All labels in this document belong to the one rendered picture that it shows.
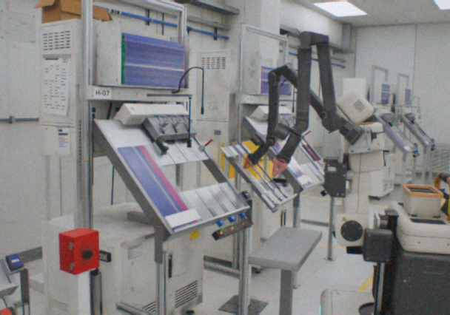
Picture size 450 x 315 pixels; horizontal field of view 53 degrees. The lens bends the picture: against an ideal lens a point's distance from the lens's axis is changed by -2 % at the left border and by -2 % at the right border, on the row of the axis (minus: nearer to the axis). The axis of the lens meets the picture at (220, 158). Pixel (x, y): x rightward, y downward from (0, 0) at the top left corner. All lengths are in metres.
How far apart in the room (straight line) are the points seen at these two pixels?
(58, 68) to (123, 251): 1.01
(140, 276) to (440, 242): 1.45
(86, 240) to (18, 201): 2.04
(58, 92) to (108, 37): 0.40
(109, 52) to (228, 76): 1.35
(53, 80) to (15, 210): 1.57
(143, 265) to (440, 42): 8.22
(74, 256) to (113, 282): 0.58
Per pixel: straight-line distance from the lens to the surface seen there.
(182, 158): 2.56
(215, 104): 3.63
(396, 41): 9.99
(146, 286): 2.54
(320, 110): 2.49
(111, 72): 2.43
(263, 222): 3.51
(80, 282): 1.97
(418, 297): 2.23
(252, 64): 3.59
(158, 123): 2.56
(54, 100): 2.60
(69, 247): 1.90
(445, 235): 2.16
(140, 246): 2.43
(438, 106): 9.73
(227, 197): 2.58
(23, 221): 3.97
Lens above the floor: 1.30
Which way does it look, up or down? 7 degrees down
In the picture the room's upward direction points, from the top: 1 degrees clockwise
